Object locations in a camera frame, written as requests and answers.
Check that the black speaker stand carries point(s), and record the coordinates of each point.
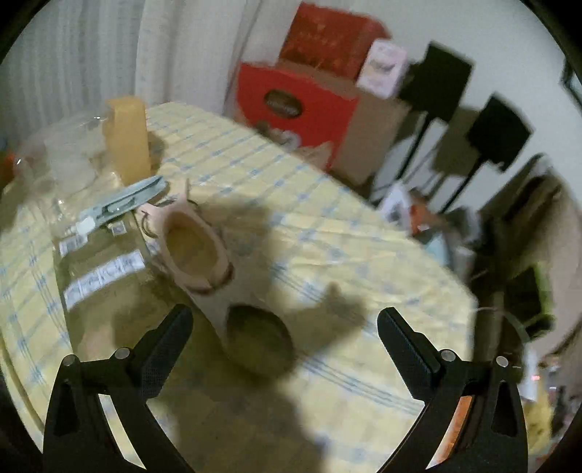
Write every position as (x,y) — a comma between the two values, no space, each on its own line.
(404,154)
(463,184)

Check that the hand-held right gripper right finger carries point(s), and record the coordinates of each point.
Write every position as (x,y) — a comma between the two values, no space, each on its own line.
(402,341)

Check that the brown cardboard box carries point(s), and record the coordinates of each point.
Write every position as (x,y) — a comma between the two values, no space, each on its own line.
(377,136)

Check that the clear plastic bag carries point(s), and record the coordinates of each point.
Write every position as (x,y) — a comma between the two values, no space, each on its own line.
(63,150)

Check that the yellow checked tablecloth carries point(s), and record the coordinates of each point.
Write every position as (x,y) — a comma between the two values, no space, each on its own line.
(318,218)

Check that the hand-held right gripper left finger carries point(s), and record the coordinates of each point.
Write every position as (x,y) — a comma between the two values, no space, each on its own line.
(170,336)

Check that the printed paper leaflet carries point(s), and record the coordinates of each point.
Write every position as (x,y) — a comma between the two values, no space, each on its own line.
(394,204)

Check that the red patterned gift box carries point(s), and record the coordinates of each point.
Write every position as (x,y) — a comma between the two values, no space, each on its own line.
(327,36)

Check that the white pink small box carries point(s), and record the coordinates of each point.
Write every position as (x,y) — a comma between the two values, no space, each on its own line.
(379,68)

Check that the olive card packet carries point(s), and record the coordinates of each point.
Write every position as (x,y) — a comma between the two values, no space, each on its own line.
(113,309)

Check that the red box with oval label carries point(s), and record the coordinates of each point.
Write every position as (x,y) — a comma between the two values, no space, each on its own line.
(318,113)

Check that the black speaker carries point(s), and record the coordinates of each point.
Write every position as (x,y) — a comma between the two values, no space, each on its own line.
(500,132)
(436,82)

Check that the white curtain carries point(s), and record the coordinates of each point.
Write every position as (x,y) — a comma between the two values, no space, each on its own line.
(68,59)

